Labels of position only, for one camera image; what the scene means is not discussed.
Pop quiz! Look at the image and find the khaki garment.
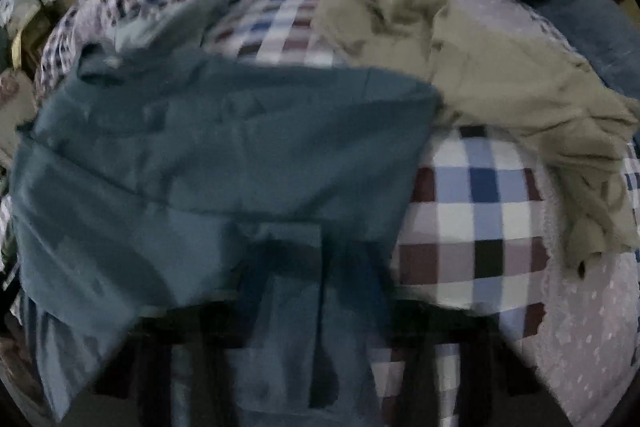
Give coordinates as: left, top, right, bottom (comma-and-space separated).
312, 0, 640, 278

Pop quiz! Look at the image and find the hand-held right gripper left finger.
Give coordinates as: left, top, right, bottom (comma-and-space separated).
92, 232, 281, 427

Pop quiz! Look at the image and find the blue printed pillow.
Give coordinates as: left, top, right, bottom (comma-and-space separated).
520, 0, 640, 100

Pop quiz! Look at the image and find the bed with checkered sheet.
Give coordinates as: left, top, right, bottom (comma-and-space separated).
0, 0, 640, 427

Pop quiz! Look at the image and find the light grey garment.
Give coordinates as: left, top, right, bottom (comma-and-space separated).
112, 0, 236, 58

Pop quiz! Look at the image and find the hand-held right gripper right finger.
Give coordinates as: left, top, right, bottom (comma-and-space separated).
345, 237, 546, 427

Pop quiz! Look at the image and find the teal long-sleeved shirt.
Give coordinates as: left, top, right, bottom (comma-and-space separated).
10, 44, 446, 427

